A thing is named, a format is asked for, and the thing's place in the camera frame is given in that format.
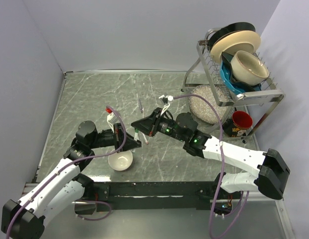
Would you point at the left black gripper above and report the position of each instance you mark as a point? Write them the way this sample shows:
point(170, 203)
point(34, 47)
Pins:
point(118, 140)

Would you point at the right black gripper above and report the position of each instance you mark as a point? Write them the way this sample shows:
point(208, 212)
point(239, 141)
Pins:
point(149, 126)

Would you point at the white pen pink tip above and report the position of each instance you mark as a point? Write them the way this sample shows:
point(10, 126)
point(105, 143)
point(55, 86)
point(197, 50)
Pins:
point(145, 139)

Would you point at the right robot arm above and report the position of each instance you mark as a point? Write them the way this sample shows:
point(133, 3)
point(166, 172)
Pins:
point(264, 172)

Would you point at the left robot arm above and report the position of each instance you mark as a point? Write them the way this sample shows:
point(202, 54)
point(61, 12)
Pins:
point(28, 217)

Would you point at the white ceramic bowl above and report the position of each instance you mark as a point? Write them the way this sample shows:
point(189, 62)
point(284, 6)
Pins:
point(120, 161)

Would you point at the clear textured glass plate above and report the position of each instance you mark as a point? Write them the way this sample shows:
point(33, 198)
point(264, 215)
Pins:
point(201, 109)

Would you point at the black base bar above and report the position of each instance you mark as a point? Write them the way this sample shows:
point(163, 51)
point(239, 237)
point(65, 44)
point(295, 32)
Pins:
point(153, 195)

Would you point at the red cup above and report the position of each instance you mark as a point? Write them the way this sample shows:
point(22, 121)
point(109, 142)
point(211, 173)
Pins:
point(242, 119)

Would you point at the blue dish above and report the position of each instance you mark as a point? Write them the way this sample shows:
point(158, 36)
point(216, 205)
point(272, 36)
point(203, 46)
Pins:
point(228, 79)

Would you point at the cream bowl on rack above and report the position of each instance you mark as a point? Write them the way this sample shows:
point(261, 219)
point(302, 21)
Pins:
point(248, 69)

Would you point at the metal dish rack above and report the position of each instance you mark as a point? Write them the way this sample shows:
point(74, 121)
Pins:
point(223, 97)

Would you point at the cream plate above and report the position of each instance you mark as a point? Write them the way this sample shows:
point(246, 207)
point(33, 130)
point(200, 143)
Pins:
point(246, 40)

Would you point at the black plate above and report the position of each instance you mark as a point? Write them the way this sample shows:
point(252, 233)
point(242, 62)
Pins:
point(229, 29)

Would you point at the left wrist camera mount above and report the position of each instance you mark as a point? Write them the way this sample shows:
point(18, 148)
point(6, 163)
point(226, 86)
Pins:
point(112, 118)

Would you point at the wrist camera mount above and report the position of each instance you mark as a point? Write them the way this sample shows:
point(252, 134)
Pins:
point(166, 99)
point(112, 118)

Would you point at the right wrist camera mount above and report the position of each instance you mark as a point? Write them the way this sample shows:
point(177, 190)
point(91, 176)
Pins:
point(166, 99)

